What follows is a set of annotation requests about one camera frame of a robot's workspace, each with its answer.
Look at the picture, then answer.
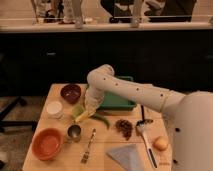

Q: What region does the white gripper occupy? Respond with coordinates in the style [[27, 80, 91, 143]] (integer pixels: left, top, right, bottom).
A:
[[85, 87, 102, 111]]

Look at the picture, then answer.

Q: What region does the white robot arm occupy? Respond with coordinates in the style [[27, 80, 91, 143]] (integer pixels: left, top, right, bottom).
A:
[[85, 64, 213, 171]]

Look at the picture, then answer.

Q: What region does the small metal cup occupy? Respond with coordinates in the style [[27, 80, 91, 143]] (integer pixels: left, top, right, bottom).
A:
[[67, 125, 81, 142]]

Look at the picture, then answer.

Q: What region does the white plastic cup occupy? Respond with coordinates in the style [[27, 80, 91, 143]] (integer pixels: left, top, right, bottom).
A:
[[46, 101, 63, 119]]

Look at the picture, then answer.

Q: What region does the green tray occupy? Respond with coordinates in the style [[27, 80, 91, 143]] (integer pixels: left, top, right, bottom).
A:
[[87, 75, 138, 112]]

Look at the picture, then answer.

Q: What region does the dark red bowl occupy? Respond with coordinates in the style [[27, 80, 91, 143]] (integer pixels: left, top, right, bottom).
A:
[[60, 84, 81, 104]]

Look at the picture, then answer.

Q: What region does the brown pinecone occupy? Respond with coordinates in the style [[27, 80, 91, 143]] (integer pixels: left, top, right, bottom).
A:
[[115, 119, 133, 140]]

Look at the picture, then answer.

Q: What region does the metal fork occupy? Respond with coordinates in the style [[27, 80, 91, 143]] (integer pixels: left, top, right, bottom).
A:
[[81, 128, 96, 164]]

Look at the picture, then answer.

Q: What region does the orange bowl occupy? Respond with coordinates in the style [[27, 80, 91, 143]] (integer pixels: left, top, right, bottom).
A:
[[32, 128, 63, 161]]

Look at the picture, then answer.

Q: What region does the grey folded cloth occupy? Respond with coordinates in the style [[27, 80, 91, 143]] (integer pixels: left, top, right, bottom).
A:
[[106, 144, 144, 171]]

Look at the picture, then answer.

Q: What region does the yellow lemon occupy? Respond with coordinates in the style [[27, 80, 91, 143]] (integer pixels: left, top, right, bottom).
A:
[[153, 136, 168, 151]]

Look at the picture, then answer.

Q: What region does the white handled spatula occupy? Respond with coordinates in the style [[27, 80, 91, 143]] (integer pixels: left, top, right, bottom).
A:
[[136, 120, 158, 169]]

